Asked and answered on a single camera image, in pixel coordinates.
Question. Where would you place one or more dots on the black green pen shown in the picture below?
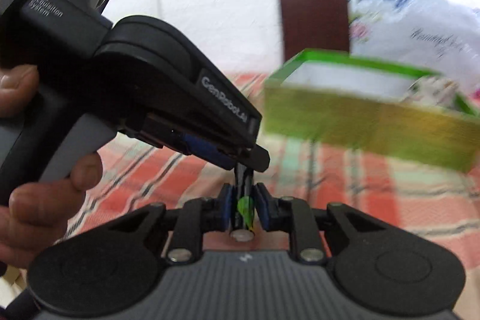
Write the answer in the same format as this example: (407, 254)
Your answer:
(243, 210)

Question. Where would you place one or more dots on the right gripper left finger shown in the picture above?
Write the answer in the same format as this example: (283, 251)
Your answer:
(209, 214)

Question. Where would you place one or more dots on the red plaid bed sheet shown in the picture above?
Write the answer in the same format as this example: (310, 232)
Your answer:
(437, 204)

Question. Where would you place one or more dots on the person left hand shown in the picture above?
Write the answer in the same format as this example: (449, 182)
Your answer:
(38, 214)

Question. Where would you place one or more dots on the green cardboard box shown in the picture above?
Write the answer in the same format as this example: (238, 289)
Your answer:
(358, 103)

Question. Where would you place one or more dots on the printed cloth drawstring pouch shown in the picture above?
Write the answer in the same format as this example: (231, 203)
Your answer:
(432, 91)

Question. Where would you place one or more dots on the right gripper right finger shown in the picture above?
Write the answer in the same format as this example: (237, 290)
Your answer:
(284, 214)

